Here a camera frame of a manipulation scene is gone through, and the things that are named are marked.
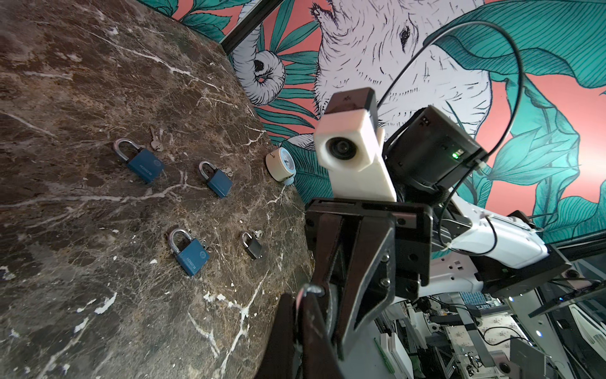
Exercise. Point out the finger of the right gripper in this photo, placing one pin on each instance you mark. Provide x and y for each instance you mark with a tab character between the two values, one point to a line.
368	286
324	237

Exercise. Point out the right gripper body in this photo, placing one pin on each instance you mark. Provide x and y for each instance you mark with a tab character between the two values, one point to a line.
413	238

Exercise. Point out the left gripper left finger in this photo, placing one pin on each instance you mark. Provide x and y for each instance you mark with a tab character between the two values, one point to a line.
278	359

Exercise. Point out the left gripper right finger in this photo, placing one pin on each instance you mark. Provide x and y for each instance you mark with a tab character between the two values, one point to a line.
318	358

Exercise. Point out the black padlock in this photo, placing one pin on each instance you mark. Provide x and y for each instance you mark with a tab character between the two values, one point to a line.
252	245

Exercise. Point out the large blue padlock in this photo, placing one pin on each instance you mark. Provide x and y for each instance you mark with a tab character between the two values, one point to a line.
218	181

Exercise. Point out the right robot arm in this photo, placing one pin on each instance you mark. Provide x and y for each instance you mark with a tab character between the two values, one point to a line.
473	250

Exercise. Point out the small round clock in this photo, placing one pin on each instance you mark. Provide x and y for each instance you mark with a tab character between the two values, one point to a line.
281	166

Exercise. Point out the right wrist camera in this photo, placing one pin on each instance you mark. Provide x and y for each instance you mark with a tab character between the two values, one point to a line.
349	145

